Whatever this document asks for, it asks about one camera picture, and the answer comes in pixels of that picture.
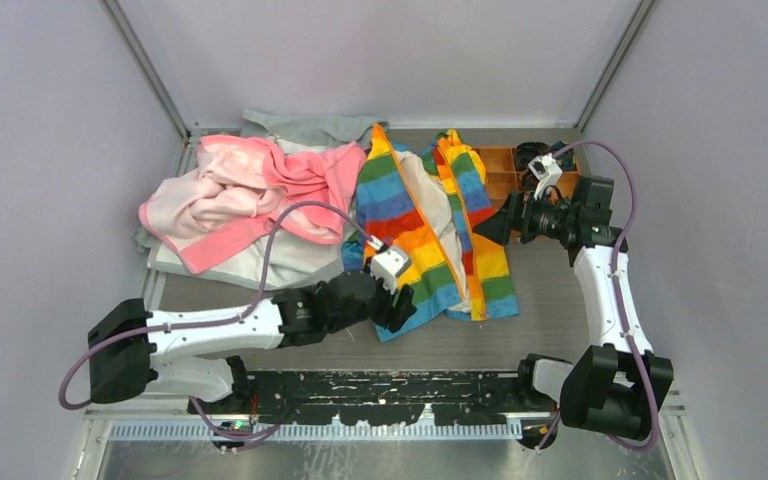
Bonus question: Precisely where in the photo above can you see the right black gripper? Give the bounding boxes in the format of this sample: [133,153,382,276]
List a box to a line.
[474,184,578,246]

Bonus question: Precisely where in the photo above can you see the rainbow striped zip jacket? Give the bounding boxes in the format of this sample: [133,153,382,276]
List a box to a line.
[354,125,520,342]

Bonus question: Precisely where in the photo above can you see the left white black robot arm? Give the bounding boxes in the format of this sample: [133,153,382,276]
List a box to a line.
[87,270,416,413]

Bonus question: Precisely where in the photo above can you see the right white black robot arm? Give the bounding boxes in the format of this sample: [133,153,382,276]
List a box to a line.
[473,176,674,451]

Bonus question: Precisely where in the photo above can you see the orange compartment tray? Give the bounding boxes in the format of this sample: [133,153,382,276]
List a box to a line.
[472,147,579,245]

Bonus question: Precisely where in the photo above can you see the dark rolled tie back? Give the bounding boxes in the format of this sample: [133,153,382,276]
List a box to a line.
[513,142,552,171]

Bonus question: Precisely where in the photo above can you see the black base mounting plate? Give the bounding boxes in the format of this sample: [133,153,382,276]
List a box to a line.
[200,370,555,426]

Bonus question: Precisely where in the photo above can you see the pink fleece garment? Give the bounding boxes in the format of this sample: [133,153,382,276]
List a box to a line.
[139,135,366,274]

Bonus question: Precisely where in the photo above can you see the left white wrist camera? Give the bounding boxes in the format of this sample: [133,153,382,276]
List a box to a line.
[364,236,412,294]

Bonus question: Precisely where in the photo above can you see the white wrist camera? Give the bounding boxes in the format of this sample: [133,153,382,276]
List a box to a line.
[364,236,412,294]
[528,154,563,200]

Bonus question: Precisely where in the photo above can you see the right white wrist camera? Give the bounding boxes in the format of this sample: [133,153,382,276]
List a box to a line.
[528,154,563,200]

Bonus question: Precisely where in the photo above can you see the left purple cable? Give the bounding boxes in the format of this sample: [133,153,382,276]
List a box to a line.
[57,200,385,452]

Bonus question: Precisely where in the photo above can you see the purple cable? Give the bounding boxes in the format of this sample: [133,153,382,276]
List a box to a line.
[534,139,662,455]
[57,200,385,452]

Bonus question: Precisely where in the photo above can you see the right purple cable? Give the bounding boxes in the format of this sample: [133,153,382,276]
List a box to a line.
[534,139,662,455]

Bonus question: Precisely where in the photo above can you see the silver slotted aluminium rail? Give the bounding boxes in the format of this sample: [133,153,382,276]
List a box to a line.
[108,418,522,442]

